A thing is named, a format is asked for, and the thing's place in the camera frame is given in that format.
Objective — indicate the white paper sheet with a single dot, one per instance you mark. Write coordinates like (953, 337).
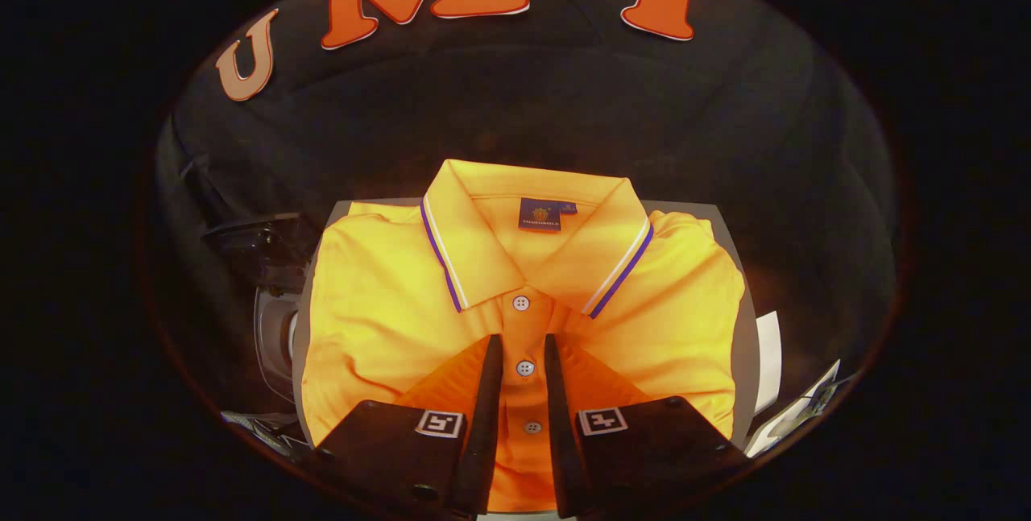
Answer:
(770, 360)

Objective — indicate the grey washing machine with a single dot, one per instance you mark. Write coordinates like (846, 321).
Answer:
(270, 344)

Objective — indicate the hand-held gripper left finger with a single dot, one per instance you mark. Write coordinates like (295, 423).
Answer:
(483, 424)

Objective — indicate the printed paper sheet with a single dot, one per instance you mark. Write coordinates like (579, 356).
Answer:
(797, 412)

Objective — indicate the yellow polo shirt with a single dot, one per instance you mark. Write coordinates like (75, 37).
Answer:
(387, 303)

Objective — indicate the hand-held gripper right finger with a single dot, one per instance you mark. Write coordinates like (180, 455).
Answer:
(560, 424)

